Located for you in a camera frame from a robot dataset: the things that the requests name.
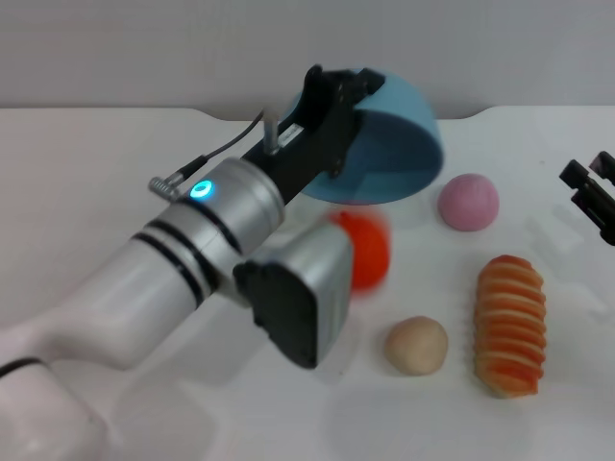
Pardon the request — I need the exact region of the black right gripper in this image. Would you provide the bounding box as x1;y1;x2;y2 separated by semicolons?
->
558;150;615;242

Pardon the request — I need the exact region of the blue bowl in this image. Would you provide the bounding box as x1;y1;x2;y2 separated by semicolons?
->
283;69;443;206

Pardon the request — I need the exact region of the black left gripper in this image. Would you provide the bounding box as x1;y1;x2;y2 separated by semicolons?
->
241;63;386;208

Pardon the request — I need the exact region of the pink round bun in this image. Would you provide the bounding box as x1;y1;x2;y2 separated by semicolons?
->
436;172;501;233

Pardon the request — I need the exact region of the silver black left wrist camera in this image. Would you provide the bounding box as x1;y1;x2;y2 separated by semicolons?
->
233;223;356;371

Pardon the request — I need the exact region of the orange striped bread loaf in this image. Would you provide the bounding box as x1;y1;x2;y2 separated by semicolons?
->
473;254;549;400

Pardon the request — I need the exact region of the grey left arm cable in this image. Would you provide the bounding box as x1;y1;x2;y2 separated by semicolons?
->
148;109;283;199

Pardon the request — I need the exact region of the orange toy fruit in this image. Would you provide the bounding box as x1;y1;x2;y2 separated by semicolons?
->
329;209;392;292

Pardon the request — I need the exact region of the beige round bun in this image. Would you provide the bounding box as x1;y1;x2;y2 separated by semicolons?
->
383;315;450;377

